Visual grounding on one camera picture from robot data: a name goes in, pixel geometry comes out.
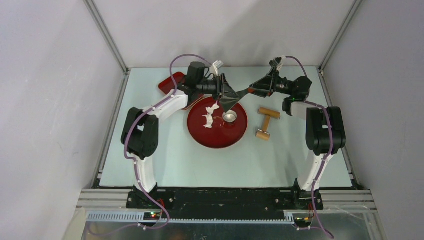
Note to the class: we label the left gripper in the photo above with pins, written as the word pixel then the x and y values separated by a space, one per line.
pixel 222 85

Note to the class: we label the round red plate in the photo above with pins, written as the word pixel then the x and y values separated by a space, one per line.
pixel 221 134

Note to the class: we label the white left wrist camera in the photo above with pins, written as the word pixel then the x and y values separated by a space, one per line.
pixel 214 68

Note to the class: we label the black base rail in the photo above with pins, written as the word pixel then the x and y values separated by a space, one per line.
pixel 233 204

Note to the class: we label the rectangular red tray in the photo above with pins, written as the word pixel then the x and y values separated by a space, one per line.
pixel 167 85

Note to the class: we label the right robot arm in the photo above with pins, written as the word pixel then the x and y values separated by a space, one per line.
pixel 324 128

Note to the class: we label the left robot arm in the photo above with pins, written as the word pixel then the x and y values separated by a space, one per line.
pixel 140 135

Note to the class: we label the small metal cup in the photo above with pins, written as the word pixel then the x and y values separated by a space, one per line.
pixel 230 116

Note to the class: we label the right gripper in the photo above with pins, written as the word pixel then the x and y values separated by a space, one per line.
pixel 267 86

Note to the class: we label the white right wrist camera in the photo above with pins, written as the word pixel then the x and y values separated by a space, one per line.
pixel 277 62

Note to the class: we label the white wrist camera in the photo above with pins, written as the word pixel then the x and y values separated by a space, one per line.
pixel 214 68
pixel 277 62

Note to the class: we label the wooden dough roller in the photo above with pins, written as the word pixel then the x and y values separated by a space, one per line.
pixel 262 133

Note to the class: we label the white dough ball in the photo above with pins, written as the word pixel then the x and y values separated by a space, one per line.
pixel 209 115

